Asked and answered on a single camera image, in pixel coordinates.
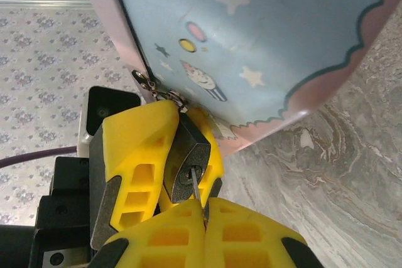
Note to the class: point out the small metal key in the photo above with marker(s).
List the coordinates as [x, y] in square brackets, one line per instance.
[196, 186]

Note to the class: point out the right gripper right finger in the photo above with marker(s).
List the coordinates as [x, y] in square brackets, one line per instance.
[245, 239]

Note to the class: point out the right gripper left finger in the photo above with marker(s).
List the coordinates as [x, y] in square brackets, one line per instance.
[169, 239]

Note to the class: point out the dark grey padlock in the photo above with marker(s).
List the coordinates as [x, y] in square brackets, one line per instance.
[185, 161]

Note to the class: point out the pastel cartoon tin box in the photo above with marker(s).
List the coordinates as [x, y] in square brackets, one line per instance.
[267, 29]

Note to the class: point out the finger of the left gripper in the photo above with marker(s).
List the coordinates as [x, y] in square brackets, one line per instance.
[135, 142]
[215, 155]

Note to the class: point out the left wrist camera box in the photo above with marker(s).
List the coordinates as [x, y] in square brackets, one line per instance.
[106, 114]

